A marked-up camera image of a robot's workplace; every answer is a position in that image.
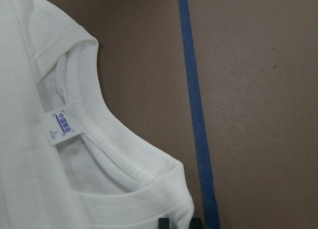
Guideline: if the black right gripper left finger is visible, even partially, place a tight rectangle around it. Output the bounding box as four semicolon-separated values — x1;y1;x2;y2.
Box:
158;218;170;229

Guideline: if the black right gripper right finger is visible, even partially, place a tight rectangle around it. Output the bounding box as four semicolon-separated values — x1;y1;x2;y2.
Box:
189;218;204;229

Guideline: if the white long-sleeve printed shirt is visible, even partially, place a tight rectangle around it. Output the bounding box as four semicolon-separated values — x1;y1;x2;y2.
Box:
0;0;194;229

